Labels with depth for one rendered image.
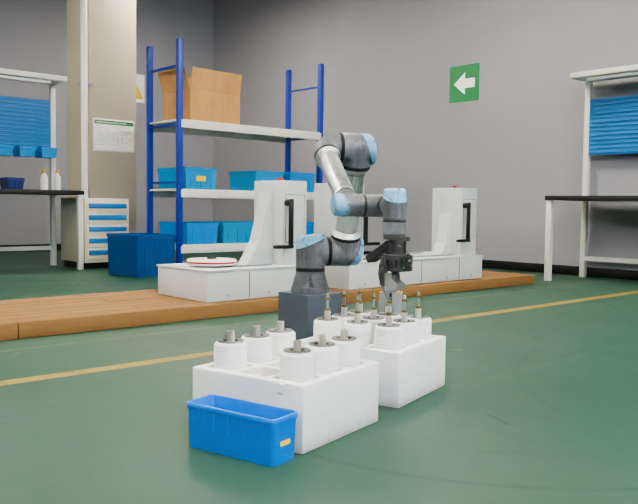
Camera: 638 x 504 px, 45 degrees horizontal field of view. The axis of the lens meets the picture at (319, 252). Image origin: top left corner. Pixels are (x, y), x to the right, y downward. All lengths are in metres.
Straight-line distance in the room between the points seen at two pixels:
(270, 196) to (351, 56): 5.26
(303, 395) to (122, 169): 6.98
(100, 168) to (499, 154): 4.28
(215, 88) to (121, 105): 1.46
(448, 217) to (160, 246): 2.55
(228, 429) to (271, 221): 3.01
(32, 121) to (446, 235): 4.32
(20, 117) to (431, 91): 4.41
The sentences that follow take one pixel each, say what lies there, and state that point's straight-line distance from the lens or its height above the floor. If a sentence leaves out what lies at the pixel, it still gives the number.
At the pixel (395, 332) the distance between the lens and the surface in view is 2.51.
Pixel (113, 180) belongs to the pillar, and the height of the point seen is 0.89.
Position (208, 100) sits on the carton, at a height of 1.66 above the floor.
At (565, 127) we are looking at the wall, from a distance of 7.97.
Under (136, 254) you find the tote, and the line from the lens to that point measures 6.84.
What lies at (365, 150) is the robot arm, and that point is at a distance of 2.88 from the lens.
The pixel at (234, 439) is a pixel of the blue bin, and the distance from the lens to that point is 2.01.
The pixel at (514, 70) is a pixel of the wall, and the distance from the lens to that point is 8.37.
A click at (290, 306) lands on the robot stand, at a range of 3.00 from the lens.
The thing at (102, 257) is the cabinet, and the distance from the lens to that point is 7.84.
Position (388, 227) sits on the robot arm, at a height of 0.58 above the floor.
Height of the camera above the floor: 0.64
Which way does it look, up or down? 3 degrees down
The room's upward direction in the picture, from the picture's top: 1 degrees clockwise
